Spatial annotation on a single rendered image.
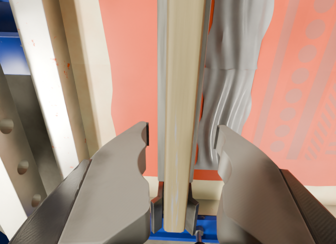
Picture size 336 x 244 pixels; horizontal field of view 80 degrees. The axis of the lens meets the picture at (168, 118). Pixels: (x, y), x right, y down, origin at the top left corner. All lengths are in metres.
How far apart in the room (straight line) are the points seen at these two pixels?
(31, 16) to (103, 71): 0.10
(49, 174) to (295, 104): 1.87
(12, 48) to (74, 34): 0.13
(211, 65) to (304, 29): 0.12
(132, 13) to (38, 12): 0.10
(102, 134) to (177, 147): 0.17
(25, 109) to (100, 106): 1.40
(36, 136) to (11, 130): 1.46
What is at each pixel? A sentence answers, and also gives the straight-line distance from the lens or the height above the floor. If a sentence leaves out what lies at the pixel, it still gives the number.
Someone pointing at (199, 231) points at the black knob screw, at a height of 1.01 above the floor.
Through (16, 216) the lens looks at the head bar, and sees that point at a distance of 0.41.
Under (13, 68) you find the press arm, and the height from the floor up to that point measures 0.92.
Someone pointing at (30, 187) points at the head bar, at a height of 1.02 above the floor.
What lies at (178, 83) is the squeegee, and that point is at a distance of 0.18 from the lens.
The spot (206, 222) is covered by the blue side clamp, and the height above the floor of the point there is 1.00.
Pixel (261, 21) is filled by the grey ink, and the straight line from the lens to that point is 0.29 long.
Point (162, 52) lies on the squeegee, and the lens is 0.24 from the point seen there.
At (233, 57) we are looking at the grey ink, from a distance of 0.29.
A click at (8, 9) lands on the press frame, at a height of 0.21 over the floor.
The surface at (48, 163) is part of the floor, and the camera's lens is 1.92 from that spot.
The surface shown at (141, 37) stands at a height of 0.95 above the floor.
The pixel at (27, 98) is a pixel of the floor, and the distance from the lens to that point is 1.66.
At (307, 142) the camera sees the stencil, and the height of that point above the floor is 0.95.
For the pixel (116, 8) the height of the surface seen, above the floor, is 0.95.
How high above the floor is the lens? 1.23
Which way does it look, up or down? 63 degrees down
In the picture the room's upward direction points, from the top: 175 degrees counter-clockwise
